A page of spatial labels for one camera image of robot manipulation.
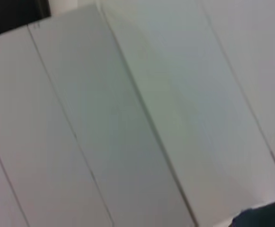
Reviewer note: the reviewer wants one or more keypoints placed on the dark teal fabric bag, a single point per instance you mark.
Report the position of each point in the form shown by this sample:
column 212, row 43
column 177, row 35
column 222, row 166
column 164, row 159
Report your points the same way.
column 265, row 215

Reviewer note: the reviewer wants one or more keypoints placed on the black background panel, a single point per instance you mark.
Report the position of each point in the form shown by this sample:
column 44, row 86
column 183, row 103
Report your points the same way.
column 11, row 14

